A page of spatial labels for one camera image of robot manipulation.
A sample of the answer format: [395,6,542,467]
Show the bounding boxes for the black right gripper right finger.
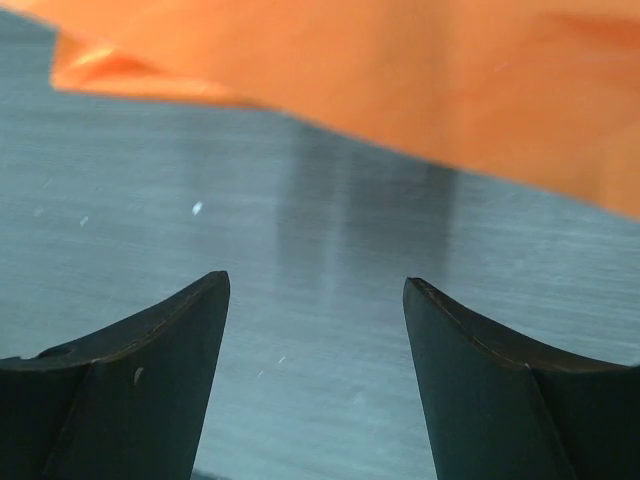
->
[403,278,639,480]

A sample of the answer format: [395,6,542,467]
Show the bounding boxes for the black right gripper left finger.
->
[1,271,230,479]

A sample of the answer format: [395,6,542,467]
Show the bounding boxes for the orange yellow wrapping paper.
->
[2,0,639,218]

